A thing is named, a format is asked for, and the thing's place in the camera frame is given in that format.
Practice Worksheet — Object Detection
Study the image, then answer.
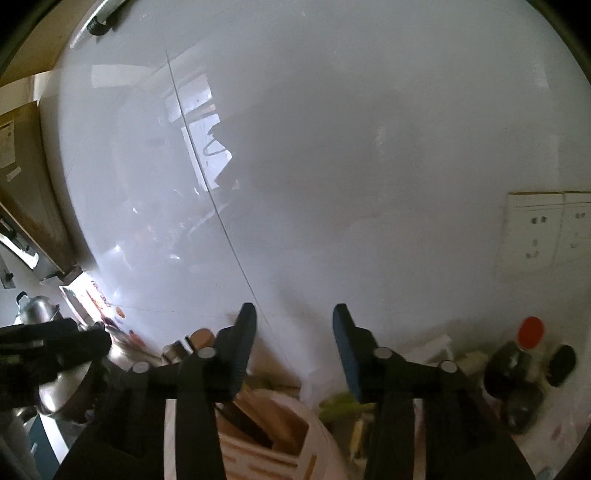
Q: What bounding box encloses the white box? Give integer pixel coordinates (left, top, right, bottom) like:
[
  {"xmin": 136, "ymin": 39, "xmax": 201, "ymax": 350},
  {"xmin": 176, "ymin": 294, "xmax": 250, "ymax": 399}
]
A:
[{"xmin": 413, "ymin": 333, "xmax": 454, "ymax": 367}]

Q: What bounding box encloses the green plastic item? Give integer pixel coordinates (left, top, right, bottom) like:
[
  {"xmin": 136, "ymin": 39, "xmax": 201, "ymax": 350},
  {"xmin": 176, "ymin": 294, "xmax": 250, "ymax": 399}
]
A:
[{"xmin": 318, "ymin": 391, "xmax": 378, "ymax": 420}]

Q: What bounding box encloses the silver wok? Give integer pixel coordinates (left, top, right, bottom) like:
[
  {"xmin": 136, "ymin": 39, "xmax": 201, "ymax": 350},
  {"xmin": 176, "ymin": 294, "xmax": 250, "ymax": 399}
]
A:
[{"xmin": 38, "ymin": 333, "xmax": 122, "ymax": 418}]

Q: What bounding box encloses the silver kettle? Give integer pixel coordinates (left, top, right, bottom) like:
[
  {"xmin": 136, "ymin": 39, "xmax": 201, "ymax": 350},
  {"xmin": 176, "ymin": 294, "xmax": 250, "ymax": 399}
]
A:
[{"xmin": 15, "ymin": 291, "xmax": 62, "ymax": 328}]

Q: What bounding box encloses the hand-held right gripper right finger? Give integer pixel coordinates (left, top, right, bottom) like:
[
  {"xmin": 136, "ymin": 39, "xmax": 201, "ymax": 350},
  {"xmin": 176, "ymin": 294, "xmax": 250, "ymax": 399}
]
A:
[{"xmin": 333, "ymin": 303, "xmax": 536, "ymax": 480}]

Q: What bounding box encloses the wooden wall cabinet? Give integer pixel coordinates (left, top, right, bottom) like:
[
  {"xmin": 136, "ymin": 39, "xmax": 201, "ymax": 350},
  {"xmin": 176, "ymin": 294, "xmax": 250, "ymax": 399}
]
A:
[{"xmin": 0, "ymin": 69, "xmax": 81, "ymax": 282}]

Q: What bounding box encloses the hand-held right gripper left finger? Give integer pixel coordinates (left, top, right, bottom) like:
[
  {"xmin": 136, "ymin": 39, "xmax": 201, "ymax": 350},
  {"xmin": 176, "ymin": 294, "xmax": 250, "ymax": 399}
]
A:
[{"xmin": 53, "ymin": 303, "xmax": 257, "ymax": 480}]

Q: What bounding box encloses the grey wall pipe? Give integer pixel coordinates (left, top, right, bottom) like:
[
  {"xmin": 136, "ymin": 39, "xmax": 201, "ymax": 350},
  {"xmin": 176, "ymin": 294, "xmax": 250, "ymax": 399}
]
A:
[{"xmin": 71, "ymin": 0, "xmax": 130, "ymax": 47}]

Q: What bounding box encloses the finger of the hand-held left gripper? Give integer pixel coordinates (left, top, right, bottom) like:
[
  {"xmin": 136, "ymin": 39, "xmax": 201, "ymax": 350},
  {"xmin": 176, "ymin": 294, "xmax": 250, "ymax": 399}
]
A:
[{"xmin": 44, "ymin": 318, "xmax": 113, "ymax": 372}]

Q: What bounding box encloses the black cap bottle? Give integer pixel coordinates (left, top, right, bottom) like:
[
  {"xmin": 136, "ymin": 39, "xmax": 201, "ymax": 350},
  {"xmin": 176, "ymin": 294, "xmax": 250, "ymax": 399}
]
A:
[{"xmin": 503, "ymin": 344, "xmax": 578, "ymax": 435}]

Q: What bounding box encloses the red cap seasoning bottle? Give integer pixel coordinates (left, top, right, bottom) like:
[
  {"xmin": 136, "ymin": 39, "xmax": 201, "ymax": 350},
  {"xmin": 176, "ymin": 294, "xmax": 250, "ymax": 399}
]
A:
[{"xmin": 484, "ymin": 316, "xmax": 546, "ymax": 401}]

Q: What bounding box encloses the white wall socket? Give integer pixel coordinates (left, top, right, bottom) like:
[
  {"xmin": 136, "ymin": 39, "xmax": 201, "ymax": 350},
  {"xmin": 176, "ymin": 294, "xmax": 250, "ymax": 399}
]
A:
[{"xmin": 501, "ymin": 190, "xmax": 591, "ymax": 278}]

